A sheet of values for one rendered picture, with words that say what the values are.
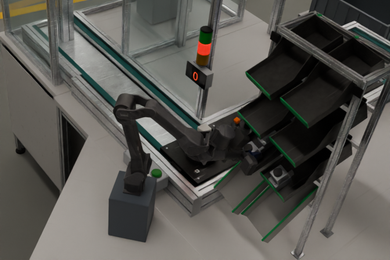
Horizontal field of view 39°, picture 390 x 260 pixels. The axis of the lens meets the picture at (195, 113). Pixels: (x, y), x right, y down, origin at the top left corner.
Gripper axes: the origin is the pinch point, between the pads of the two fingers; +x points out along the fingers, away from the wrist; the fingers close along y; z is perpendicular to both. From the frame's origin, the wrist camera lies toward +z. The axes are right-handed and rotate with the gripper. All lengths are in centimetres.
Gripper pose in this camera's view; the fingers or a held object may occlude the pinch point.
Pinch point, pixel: (249, 149)
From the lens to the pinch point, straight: 185.9
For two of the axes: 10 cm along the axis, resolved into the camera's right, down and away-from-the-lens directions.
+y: -4.4, -6.3, 6.4
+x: 8.3, -0.1, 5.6
